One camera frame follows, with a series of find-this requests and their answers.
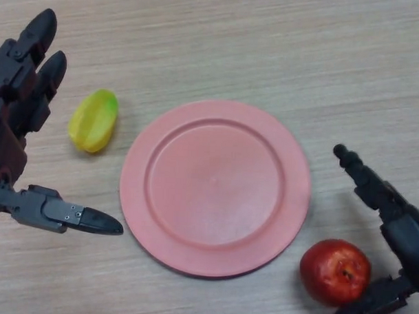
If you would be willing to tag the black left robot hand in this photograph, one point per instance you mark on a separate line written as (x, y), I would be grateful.
(12, 98)

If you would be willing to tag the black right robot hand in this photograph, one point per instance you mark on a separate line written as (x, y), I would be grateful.
(390, 211)

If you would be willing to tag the red apple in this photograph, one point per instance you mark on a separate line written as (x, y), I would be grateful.
(334, 271)

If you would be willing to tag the pink round plate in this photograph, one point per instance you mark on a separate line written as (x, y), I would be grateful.
(215, 188)

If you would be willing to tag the yellow green starfruit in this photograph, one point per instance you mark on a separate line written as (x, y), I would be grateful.
(93, 122)

